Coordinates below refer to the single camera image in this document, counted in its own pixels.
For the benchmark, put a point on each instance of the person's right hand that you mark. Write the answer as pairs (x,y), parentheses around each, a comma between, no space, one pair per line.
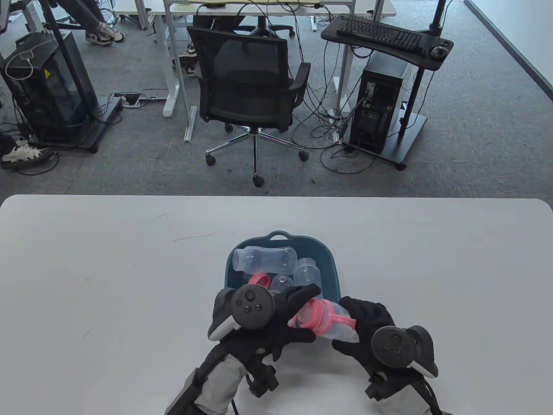
(371,315)

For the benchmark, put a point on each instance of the person's left hand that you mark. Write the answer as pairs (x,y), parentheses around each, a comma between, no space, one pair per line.
(289,302)

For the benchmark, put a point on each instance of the clear dome bottle top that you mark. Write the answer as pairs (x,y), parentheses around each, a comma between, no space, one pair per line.
(283,283)

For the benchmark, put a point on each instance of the clear pink baby bottle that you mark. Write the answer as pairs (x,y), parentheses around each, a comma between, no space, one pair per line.
(307,272)
(328,320)
(263,259)

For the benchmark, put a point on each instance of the black forearm pack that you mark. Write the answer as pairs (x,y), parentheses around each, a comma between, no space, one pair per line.
(181,402)

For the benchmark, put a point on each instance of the black tracking controller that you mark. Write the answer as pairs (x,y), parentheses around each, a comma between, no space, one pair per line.
(252,307)
(391,346)

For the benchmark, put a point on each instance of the teal plastic basin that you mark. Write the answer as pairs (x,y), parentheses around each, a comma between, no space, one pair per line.
(328,259)

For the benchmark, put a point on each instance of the white power strip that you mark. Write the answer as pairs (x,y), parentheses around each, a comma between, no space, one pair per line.
(335,114)

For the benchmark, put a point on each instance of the black computer tower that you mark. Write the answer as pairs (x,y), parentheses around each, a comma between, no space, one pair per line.
(380,86)

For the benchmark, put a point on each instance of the white office desk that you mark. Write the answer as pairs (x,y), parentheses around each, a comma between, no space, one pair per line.
(170,103)

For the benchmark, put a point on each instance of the black mesh office chair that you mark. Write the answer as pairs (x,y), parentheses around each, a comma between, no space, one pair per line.
(246,65)

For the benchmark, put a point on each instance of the black rolling cart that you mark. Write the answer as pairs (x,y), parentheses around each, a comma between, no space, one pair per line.
(103,116)

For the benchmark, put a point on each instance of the black computer mouse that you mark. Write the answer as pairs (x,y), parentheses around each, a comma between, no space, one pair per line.
(439,52)

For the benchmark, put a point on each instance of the black rolling keyboard stand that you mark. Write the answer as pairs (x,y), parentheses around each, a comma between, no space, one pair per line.
(330,32)

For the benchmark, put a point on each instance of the black chair base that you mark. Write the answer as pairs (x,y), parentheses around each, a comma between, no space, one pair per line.
(69,27)
(276,29)

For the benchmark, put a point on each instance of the black keyboard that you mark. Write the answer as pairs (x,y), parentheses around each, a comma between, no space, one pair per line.
(380,34)

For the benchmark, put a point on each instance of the black glass equipment case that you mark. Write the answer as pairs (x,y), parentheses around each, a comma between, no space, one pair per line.
(52,86)

